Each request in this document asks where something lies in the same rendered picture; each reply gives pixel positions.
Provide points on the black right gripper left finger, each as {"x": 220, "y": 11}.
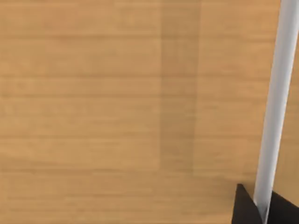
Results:
{"x": 245, "y": 207}

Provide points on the wooden door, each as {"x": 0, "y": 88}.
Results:
{"x": 93, "y": 105}

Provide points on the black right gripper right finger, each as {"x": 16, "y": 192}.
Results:
{"x": 286, "y": 208}

